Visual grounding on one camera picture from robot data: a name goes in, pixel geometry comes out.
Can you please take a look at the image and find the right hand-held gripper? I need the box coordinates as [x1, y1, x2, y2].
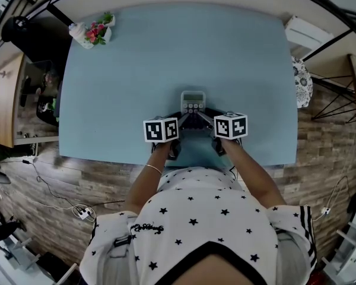
[197, 107, 249, 156]

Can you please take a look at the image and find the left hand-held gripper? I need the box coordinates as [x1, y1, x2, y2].
[142, 110, 194, 162]

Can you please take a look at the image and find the white calculator with round keys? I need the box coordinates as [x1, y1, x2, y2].
[180, 90, 208, 129]

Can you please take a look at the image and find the person's right forearm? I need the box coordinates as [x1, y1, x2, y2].
[222, 138, 287, 210]

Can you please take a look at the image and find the person's left forearm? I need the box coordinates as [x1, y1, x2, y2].
[126, 142, 173, 213]

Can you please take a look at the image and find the white star-print shirt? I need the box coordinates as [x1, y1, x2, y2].
[79, 166, 318, 285]

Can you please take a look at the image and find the floral patterned seat cushion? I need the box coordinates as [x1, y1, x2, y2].
[291, 56, 314, 109]

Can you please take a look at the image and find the white pot with pink flowers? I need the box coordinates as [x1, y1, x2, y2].
[84, 12, 116, 46]

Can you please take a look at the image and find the white wooden chair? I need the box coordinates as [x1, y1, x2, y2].
[284, 15, 335, 59]

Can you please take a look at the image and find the white ribbed vase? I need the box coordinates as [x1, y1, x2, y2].
[68, 22, 94, 50]

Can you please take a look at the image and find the black bag with green patch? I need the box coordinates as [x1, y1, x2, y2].
[35, 95, 60, 127]

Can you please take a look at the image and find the white power strip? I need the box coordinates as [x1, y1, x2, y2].
[77, 207, 93, 220]

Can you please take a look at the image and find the black office chair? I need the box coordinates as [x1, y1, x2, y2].
[1, 15, 72, 71]

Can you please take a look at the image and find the light wooden desk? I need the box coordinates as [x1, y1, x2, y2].
[0, 52, 26, 148]

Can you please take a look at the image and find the white metal rack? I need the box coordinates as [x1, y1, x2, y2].
[320, 209, 356, 285]

